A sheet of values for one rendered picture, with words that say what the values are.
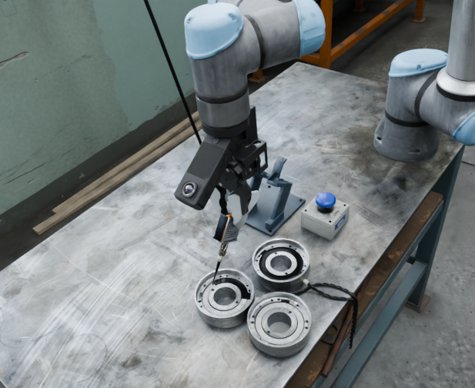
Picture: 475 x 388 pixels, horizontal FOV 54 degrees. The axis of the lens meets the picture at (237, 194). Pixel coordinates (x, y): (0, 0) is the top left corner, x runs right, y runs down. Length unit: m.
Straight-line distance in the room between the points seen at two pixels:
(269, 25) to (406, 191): 0.56
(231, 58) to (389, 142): 0.62
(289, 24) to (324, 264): 0.46
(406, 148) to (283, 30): 0.57
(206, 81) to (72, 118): 1.84
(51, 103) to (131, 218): 1.37
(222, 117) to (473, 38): 0.47
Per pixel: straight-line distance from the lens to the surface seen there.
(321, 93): 1.41
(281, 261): 0.89
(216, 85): 0.62
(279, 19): 0.65
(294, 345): 0.76
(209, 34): 0.60
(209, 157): 0.67
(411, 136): 1.13
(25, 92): 2.28
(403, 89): 1.08
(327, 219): 0.92
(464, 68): 0.95
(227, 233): 0.79
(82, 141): 2.51
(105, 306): 0.91
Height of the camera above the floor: 1.49
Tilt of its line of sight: 41 degrees down
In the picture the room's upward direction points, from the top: 7 degrees counter-clockwise
